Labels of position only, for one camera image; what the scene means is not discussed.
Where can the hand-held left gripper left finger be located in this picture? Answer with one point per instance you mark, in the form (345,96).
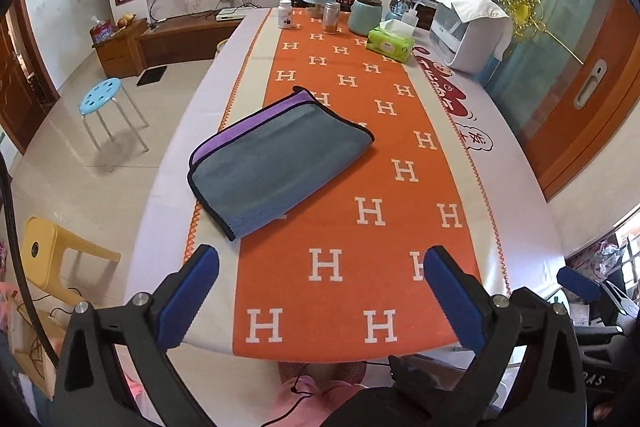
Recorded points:
(189,294)

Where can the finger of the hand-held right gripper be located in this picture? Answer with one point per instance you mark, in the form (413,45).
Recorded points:
(578,283)

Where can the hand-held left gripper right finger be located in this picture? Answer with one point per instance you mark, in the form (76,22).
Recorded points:
(456,302)

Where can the grey and purple towel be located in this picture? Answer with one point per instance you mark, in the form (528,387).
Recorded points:
(280,162)

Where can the white printed tablecloth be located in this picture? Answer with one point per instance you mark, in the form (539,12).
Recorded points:
(165,187)

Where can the orange letter-print blanket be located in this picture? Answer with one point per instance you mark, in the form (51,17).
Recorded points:
(350,227)

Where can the yellow plastic stool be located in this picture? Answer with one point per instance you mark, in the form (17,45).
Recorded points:
(42,252)

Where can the person's pink clothing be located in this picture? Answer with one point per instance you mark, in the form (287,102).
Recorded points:
(325,394)

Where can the blue round stool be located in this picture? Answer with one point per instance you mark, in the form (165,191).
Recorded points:
(101,95)

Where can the black floor mat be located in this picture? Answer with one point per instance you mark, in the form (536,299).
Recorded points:
(151,76)

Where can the wooden glass sliding door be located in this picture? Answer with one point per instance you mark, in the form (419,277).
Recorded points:
(575,32)

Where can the wooden television cabinet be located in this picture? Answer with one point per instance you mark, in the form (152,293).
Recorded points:
(170,39)

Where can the white countertop appliance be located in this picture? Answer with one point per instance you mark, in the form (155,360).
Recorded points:
(467,39)

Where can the green tissue pack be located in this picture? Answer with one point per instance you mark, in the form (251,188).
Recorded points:
(390,43)

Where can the red tissue box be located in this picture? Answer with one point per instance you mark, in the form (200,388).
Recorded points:
(101,33)

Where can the fruit on cabinet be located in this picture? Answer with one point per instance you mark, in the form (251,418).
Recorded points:
(126,21)

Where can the golden hanging ornament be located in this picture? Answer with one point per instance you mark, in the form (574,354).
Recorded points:
(522,4)

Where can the white set-top box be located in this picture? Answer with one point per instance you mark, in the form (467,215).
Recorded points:
(231,13)

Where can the white squeeze bottle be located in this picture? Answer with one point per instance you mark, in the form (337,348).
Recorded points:
(411,14)

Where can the white pill bottle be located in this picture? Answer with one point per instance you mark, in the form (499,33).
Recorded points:
(285,16)

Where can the teal lidded pot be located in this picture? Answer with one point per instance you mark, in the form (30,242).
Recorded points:
(364,18)

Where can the snow globe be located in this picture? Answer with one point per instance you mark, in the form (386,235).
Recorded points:
(398,8)

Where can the glass jar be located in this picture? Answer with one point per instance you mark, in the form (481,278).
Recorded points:
(331,19)

